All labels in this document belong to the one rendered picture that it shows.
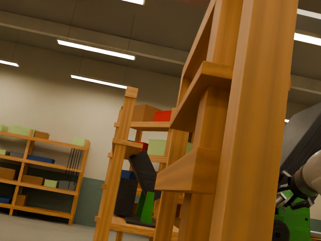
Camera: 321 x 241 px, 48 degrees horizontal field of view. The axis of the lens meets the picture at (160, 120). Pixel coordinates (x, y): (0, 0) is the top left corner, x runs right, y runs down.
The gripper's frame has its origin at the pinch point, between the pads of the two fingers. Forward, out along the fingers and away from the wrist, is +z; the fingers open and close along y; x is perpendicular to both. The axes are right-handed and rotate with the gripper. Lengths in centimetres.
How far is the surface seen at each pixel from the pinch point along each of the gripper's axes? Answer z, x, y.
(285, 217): 4.3, 0.5, -6.4
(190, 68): 43, -30, 77
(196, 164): -49, 36, 17
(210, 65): -38, 11, 40
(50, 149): 841, 12, 418
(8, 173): 808, 130, 401
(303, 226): 4.4, -2.6, -12.0
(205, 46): 13, -26, 70
